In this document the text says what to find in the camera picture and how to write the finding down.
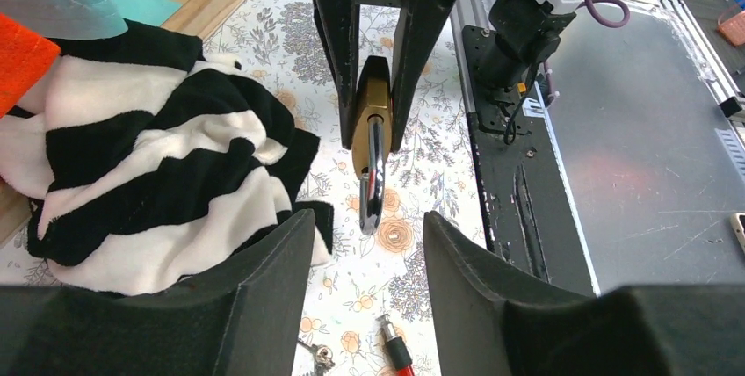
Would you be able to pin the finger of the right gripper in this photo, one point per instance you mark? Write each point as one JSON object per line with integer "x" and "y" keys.
{"x": 419, "y": 26}
{"x": 337, "y": 24}

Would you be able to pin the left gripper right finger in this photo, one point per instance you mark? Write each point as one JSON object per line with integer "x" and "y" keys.
{"x": 490, "y": 318}

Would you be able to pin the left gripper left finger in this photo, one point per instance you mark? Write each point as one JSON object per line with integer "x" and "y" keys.
{"x": 240, "y": 317}

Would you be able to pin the small silver key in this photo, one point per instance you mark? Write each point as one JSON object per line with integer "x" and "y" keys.
{"x": 321, "y": 356}

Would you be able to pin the brass padlock with shackle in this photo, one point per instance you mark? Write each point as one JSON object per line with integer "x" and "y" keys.
{"x": 371, "y": 141}

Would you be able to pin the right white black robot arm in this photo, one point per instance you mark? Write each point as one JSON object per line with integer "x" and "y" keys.
{"x": 527, "y": 32}

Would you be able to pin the black white striped cloth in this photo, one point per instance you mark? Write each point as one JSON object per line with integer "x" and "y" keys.
{"x": 146, "y": 160}

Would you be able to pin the orange t-shirt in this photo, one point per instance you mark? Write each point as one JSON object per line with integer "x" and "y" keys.
{"x": 25, "y": 58}

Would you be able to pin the red cable lock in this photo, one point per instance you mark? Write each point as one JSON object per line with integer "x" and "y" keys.
{"x": 396, "y": 348}

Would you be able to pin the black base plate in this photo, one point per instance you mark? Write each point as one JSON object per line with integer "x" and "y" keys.
{"x": 528, "y": 218}

